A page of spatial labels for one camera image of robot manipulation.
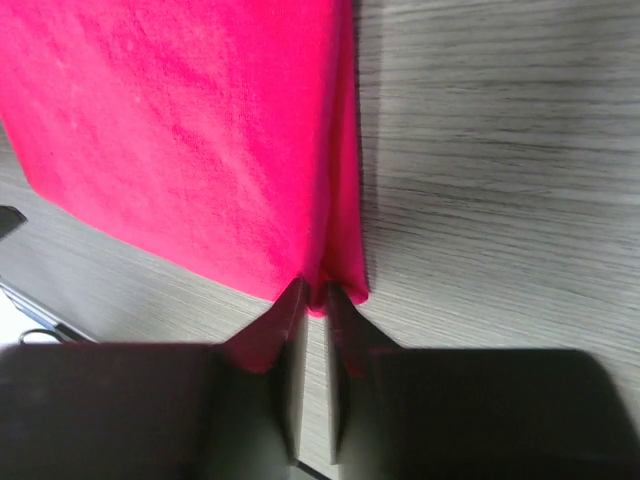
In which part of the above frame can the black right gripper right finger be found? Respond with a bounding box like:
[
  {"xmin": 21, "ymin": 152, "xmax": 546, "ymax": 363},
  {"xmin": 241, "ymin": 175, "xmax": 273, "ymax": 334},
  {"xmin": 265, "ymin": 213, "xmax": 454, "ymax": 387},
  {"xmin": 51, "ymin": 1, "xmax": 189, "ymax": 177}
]
[{"xmin": 326, "ymin": 283, "xmax": 639, "ymax": 479}]

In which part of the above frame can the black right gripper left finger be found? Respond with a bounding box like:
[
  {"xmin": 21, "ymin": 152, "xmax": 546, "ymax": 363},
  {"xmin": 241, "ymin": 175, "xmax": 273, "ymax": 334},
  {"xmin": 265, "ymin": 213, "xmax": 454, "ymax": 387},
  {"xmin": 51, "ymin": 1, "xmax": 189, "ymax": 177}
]
[{"xmin": 1, "ymin": 279, "xmax": 309, "ymax": 479}]

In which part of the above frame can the pink t shirt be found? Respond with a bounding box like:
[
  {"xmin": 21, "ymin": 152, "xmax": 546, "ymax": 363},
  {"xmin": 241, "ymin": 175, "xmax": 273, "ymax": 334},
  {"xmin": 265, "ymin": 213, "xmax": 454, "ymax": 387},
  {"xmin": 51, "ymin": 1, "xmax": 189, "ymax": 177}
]
[{"xmin": 1, "ymin": 1, "xmax": 369, "ymax": 314}]

